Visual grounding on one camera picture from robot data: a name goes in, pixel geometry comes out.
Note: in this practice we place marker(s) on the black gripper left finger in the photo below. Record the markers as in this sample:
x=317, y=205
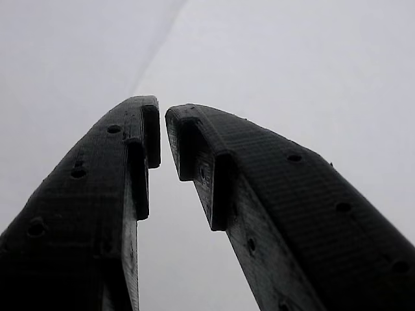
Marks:
x=71, y=201

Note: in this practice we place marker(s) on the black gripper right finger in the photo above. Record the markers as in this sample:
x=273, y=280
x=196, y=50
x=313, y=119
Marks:
x=308, y=220

